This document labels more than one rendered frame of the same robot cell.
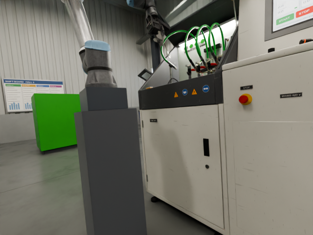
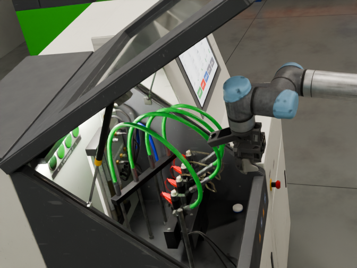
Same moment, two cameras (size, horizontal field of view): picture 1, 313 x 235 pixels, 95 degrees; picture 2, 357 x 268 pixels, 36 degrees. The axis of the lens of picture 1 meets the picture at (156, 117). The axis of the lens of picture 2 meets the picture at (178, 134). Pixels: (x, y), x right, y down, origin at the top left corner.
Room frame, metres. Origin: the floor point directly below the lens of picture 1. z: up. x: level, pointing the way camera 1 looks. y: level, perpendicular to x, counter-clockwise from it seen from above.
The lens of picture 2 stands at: (1.81, 1.07, 2.20)
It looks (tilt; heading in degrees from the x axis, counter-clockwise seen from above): 30 degrees down; 242
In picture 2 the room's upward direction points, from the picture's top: 12 degrees counter-clockwise
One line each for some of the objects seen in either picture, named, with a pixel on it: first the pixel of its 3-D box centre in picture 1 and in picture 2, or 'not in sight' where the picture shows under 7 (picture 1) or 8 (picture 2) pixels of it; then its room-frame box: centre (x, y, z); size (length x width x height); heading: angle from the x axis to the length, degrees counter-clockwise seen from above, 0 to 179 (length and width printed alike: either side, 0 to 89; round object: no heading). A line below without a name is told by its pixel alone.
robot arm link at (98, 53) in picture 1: (98, 56); not in sight; (0.73, 0.26, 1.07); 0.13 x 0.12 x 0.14; 32
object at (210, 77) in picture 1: (171, 95); (251, 247); (1.00, -0.12, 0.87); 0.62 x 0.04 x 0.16; 44
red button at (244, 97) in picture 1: (244, 99); (275, 184); (0.64, -0.39, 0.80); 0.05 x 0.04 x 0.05; 44
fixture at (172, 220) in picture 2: not in sight; (190, 216); (1.07, -0.37, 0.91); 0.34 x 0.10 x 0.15; 44
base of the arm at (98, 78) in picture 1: (101, 79); not in sight; (0.72, 0.26, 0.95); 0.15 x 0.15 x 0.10
